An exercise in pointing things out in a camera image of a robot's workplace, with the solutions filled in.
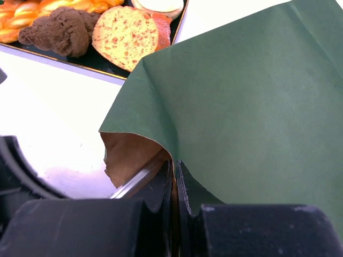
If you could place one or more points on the sliced toast bread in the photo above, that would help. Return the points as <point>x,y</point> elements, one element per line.
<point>124,35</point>

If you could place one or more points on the dark green tray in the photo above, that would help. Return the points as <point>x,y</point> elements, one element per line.
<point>92,61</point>

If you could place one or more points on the round bun bread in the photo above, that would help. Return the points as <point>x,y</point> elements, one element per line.
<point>170,8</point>

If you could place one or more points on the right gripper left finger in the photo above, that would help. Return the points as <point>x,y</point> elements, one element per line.
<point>157,192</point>

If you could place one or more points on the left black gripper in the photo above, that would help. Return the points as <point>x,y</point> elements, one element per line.
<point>19,182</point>

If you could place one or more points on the metal tongs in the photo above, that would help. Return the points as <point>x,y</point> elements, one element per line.
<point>138,181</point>

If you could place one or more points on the brown chocolate bread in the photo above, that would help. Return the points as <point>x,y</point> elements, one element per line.
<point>66,31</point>

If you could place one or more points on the green paper bag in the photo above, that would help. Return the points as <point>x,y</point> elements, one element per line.
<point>252,108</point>

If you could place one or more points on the orange waffle bread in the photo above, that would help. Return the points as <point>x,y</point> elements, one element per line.
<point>16,15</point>

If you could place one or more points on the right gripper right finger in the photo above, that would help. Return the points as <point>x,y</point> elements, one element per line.
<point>197,198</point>

